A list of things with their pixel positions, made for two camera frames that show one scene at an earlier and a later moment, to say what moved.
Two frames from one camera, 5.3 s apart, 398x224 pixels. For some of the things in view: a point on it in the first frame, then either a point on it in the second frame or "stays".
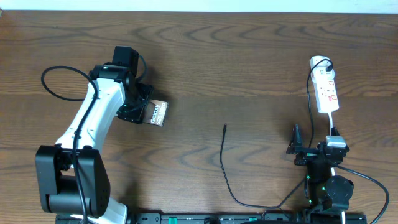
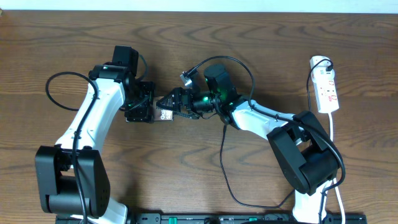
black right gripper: x=306 y=155 → x=179 y=93
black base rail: x=211 y=218 stays
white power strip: x=325 y=91 stays
